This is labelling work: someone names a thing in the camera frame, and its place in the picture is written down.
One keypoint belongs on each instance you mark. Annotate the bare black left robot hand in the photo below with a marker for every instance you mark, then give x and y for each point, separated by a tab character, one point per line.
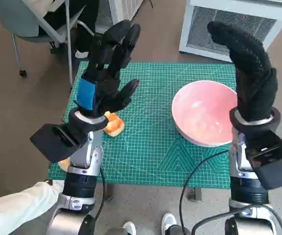
106	93

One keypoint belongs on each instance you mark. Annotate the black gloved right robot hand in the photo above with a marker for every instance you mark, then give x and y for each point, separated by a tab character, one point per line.
256	80

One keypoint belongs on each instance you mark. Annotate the long striped toy bread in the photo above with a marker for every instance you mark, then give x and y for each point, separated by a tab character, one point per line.
115	126

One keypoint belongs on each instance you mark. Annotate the pink bowl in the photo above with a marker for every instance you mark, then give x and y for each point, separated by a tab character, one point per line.
204	110

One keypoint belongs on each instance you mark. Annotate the round toy bread bun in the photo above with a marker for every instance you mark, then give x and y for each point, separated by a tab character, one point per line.
64	164

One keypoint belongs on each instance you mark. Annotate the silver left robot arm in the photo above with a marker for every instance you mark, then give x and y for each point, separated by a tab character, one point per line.
82	183

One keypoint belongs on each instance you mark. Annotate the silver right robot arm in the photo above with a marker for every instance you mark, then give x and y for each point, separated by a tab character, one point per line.
246	191

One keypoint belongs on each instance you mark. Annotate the green cutting mat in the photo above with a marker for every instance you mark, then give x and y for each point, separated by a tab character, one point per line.
150	122

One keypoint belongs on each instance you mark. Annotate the person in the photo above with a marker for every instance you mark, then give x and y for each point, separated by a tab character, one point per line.
13	210
84	31

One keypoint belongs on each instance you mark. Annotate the white cabinet with mesh grille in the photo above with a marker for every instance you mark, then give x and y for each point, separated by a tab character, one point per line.
199	29

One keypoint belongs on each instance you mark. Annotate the white cabinet with slatted side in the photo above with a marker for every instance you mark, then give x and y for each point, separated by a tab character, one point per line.
116	9

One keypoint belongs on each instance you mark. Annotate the dark metal table leg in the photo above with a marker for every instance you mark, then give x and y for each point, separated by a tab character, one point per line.
109	193
196	194

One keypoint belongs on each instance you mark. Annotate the grey chair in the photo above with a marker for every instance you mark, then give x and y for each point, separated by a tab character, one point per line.
20	14

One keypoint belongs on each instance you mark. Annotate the white shoe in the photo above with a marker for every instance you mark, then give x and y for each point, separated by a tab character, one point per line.
168	221
130	228

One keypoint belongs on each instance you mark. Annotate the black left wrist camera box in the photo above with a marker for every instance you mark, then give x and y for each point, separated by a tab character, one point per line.
57	142

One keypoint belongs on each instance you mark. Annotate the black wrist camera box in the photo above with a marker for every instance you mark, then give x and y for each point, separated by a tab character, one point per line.
57	142
273	161

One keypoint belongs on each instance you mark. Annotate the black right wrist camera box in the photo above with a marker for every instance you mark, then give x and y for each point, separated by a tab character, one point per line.
273	161

